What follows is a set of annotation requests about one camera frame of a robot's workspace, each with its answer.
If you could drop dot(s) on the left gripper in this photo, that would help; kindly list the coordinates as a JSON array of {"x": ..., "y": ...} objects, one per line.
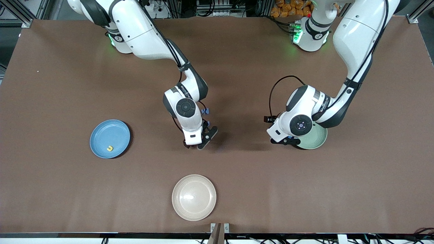
[{"x": 266, "y": 119}]

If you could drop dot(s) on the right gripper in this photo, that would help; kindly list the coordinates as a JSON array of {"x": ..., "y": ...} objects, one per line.
[{"x": 186, "y": 145}]

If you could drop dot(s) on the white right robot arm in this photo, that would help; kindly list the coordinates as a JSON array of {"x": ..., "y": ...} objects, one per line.
[{"x": 135, "y": 27}]

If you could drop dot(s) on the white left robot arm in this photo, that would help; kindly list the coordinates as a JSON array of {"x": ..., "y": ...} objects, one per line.
[{"x": 356, "y": 34}]

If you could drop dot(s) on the green plate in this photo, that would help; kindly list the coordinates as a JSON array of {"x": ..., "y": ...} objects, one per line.
[{"x": 315, "y": 139}]

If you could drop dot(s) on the beige plate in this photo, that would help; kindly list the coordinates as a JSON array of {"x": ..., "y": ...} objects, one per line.
[{"x": 194, "y": 197}]

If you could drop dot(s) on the blue plate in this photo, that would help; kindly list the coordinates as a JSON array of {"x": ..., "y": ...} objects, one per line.
[{"x": 110, "y": 134}]

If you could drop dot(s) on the white power strip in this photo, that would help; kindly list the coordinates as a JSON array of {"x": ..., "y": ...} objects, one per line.
[
  {"x": 220, "y": 13},
  {"x": 154, "y": 6}
]

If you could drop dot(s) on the bag of oranges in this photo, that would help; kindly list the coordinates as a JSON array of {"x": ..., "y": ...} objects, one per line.
[{"x": 288, "y": 10}]

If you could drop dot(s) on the black table edge trim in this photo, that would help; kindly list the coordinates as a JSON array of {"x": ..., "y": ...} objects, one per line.
[{"x": 101, "y": 235}]

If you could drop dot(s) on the metal table edge bracket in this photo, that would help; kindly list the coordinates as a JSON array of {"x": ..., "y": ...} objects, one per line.
[{"x": 218, "y": 234}]

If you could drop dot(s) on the aluminium frame post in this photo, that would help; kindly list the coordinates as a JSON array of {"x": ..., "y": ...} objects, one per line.
[
  {"x": 415, "y": 17},
  {"x": 20, "y": 17}
]

